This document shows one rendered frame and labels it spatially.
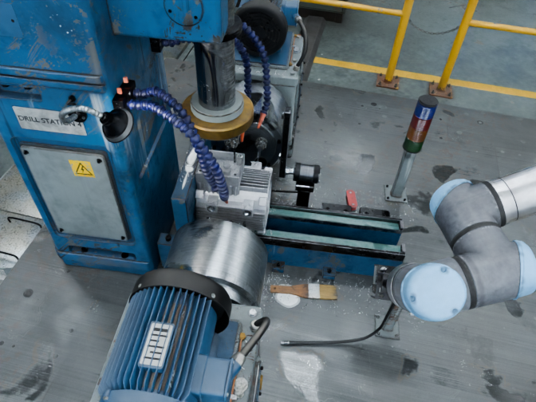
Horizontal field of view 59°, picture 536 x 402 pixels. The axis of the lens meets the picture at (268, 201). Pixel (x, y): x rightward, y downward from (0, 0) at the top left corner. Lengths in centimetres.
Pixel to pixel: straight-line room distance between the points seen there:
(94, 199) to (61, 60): 40
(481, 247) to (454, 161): 117
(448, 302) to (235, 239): 53
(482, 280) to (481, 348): 71
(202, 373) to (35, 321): 82
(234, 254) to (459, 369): 72
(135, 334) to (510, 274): 60
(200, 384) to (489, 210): 57
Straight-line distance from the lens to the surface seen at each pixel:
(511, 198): 93
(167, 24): 99
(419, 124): 154
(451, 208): 91
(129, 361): 77
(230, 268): 107
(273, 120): 147
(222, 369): 79
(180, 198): 123
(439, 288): 79
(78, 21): 95
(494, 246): 86
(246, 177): 132
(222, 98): 112
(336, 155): 188
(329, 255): 145
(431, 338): 148
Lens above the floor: 204
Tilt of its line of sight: 48 degrees down
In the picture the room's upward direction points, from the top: 3 degrees clockwise
